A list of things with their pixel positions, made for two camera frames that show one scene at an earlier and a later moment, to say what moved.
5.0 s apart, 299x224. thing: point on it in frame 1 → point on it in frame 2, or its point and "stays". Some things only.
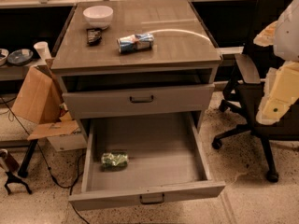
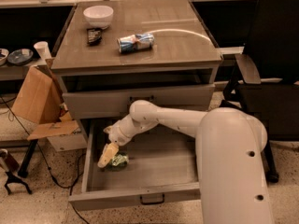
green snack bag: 114,161 stays
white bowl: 98,17 stays
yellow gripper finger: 266,37 → 109,151
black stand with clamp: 9,165 stays
